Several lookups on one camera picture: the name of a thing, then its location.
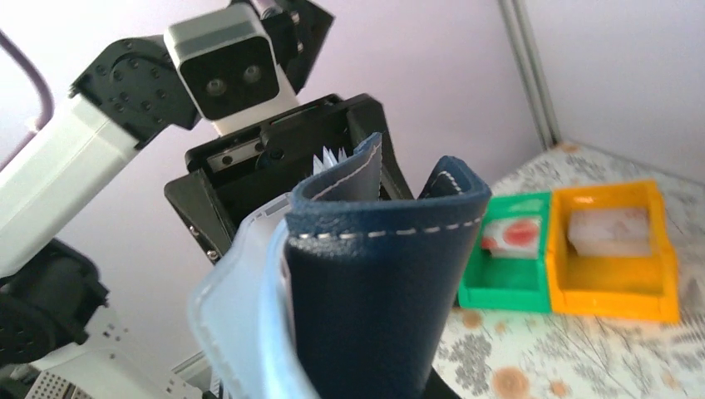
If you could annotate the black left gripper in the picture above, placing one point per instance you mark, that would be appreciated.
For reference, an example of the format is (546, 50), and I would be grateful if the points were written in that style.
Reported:
(231, 176)

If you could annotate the blue leather card holder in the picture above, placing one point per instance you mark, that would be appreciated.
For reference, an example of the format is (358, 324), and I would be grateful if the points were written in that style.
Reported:
(340, 294)

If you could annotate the pale floral card in orange bin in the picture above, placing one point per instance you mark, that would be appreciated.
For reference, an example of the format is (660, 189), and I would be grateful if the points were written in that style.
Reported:
(611, 232)

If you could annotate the white perforated basket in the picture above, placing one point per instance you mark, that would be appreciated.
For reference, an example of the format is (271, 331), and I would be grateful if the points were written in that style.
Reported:
(50, 386)

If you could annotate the green plastic bin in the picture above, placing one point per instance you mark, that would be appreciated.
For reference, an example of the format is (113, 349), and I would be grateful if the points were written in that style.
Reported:
(507, 283)

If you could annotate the orange plastic bin left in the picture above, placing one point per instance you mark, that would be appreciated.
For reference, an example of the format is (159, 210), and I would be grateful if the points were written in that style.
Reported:
(642, 287)

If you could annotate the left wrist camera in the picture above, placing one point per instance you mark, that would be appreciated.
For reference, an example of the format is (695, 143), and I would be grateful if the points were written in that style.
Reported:
(226, 61)

